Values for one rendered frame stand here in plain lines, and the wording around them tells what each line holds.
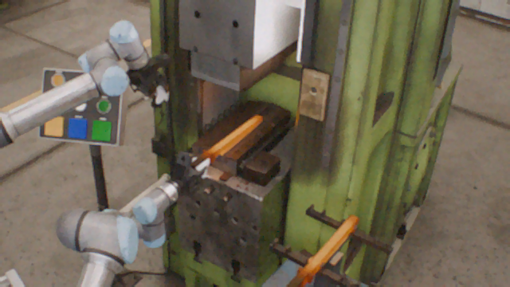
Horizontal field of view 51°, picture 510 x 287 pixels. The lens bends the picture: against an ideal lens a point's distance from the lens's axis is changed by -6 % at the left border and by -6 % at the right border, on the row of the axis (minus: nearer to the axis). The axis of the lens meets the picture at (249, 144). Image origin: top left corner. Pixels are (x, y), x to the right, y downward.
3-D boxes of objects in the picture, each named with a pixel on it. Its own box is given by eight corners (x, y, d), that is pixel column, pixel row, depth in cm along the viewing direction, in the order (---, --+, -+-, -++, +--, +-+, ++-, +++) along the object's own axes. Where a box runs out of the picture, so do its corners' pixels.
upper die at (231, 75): (239, 91, 187) (240, 65, 182) (190, 76, 196) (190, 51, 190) (296, 50, 218) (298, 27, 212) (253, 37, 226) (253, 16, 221)
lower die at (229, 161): (236, 176, 207) (237, 157, 202) (192, 158, 215) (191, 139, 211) (289, 127, 237) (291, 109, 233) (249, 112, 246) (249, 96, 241)
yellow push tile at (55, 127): (62, 136, 213) (63, 117, 212) (44, 134, 213) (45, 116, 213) (63, 136, 215) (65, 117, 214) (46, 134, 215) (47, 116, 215)
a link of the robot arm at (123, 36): (101, 29, 160) (126, 13, 161) (115, 53, 169) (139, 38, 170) (111, 43, 155) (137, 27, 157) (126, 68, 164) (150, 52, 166)
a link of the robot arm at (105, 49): (82, 69, 152) (115, 48, 154) (73, 54, 161) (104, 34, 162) (96, 89, 158) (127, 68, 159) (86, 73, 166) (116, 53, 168)
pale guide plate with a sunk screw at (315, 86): (322, 121, 190) (327, 76, 181) (298, 113, 194) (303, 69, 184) (324, 119, 192) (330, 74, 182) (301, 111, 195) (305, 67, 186)
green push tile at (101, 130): (109, 141, 211) (111, 122, 211) (91, 139, 212) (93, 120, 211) (111, 141, 213) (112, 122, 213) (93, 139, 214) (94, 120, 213)
